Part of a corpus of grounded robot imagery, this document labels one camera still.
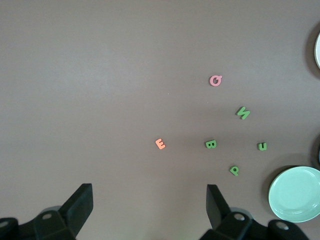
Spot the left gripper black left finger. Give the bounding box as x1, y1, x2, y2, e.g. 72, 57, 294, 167
0, 183, 94, 240

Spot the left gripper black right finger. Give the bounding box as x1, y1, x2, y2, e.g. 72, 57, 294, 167
198, 184, 308, 240

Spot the green letter P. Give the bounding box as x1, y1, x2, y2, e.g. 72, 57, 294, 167
228, 165, 241, 177

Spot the green letter B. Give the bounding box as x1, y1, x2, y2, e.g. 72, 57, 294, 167
204, 139, 218, 150

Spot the green letter N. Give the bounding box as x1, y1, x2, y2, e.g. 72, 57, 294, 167
234, 106, 251, 121

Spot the green plate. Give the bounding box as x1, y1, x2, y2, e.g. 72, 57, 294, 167
268, 166, 320, 223

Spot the orange letter E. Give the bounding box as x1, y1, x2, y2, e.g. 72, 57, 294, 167
154, 138, 167, 150

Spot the pink letter Q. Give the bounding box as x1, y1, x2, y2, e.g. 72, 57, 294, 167
209, 74, 224, 88

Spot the brown table cover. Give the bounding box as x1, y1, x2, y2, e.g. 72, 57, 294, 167
0, 0, 320, 240

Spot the cream plate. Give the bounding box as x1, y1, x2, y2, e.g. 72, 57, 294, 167
314, 32, 320, 71

